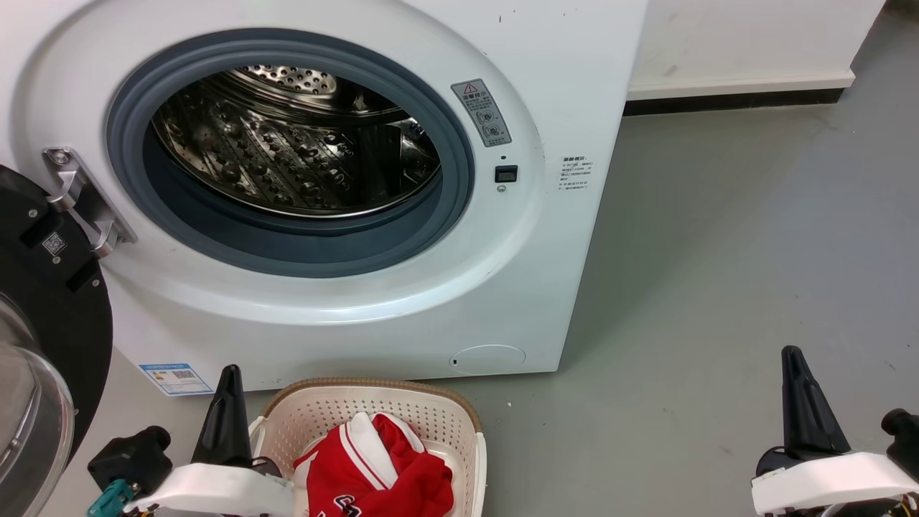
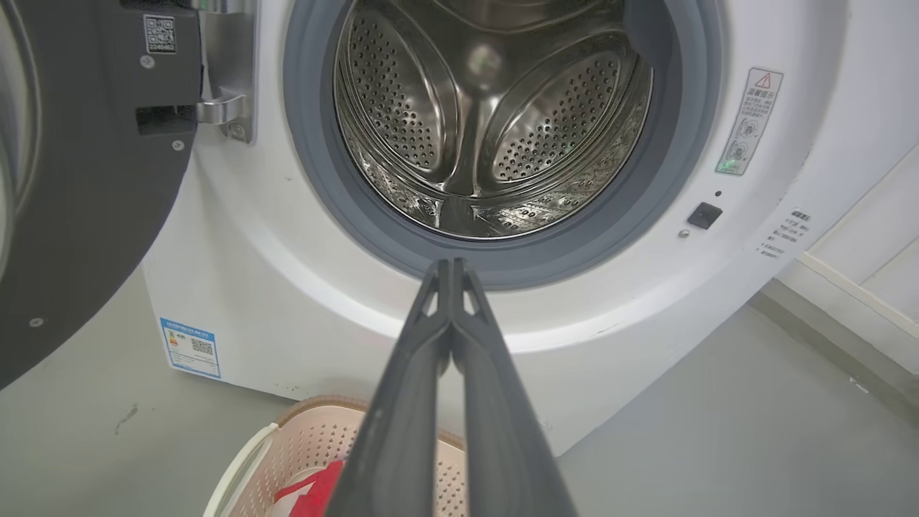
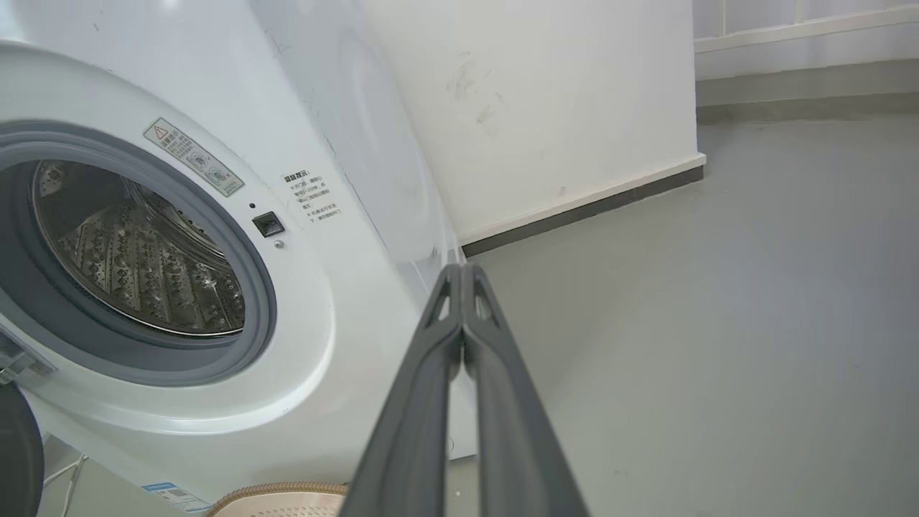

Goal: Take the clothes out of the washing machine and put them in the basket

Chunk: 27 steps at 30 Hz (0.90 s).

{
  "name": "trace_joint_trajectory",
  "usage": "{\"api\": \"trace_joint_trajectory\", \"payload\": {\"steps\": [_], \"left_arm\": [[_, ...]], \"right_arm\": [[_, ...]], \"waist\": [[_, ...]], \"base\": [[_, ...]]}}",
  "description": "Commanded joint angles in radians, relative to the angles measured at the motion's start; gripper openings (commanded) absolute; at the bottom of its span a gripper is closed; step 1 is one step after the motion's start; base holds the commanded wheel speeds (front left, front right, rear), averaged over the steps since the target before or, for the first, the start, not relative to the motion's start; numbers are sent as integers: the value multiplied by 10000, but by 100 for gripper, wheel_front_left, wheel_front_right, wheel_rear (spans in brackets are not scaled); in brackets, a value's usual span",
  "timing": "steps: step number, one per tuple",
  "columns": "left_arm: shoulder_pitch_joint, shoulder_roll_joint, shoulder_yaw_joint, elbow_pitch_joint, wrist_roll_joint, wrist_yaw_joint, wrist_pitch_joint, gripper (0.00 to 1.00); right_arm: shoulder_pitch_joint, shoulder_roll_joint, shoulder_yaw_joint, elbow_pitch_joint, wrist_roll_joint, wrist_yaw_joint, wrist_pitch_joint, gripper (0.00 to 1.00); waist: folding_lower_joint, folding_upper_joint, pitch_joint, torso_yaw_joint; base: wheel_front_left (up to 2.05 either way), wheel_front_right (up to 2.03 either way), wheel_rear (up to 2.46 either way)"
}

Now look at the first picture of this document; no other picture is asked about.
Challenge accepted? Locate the round white filter cover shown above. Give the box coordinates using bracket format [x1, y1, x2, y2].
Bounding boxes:
[449, 345, 527, 376]

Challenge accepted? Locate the stainless steel washing machine drum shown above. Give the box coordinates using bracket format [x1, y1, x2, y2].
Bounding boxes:
[151, 65, 442, 220]

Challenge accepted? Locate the cream laundry basket brown rim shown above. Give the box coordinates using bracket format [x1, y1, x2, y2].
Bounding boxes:
[248, 378, 488, 517]

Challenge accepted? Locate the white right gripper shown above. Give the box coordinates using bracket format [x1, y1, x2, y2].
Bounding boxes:
[751, 345, 919, 516]

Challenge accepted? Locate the grey rubber door gasket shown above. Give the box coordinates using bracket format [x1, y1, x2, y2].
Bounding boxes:
[106, 29, 476, 279]

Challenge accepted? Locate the red and white jersey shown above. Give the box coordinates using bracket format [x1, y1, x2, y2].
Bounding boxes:
[293, 412, 455, 517]

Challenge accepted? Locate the teal cable connector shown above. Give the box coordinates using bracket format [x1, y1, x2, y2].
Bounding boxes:
[87, 479, 137, 517]

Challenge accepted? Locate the silver metal door hinge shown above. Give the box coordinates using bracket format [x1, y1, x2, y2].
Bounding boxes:
[42, 147, 138, 260]

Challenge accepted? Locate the blue white energy label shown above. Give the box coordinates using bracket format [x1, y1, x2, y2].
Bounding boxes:
[139, 363, 215, 397]

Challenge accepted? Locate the grey warning triangle sticker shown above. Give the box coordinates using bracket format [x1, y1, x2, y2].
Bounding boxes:
[451, 79, 513, 149]

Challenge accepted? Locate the small white text sticker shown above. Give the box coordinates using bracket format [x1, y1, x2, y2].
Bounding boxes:
[559, 154, 595, 195]

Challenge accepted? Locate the open washing machine door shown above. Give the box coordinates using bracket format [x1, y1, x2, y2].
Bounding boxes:
[0, 165, 114, 517]

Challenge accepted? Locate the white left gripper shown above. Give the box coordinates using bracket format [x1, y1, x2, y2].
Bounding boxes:
[123, 364, 296, 517]

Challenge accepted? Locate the white front-load washing machine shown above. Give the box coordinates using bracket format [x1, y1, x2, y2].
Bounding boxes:
[0, 0, 650, 397]

